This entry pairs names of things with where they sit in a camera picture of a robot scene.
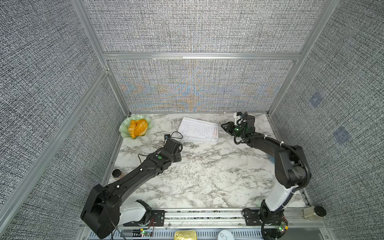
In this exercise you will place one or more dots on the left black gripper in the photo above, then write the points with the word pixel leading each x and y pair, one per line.
pixel 178 157

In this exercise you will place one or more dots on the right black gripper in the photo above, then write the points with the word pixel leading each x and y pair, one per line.
pixel 229 125

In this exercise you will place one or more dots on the white keyboard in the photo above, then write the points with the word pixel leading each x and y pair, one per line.
pixel 186 122

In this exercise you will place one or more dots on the pink keyboard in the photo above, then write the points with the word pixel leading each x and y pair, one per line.
pixel 201 133

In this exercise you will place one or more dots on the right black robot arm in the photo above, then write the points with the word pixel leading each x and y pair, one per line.
pixel 292 171

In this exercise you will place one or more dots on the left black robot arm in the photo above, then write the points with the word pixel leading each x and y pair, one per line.
pixel 101 212

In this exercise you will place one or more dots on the orange croissant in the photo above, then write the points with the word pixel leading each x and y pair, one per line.
pixel 138 128

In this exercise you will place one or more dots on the green leaf-shaped plate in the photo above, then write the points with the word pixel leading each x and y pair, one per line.
pixel 123 129

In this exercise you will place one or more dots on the glass jar black lid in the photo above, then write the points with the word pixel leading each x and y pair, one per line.
pixel 117 174

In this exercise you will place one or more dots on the gold tin can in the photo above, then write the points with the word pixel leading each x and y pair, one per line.
pixel 185 235

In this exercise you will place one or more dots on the white round container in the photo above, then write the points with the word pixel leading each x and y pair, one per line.
pixel 225 235

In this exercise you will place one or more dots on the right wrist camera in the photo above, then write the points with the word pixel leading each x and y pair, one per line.
pixel 239 119

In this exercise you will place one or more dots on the aluminium mounting rail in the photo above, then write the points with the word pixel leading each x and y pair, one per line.
pixel 226 219

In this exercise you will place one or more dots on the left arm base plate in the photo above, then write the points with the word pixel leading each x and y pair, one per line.
pixel 155 218

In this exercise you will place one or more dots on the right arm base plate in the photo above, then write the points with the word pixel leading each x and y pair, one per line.
pixel 258 217

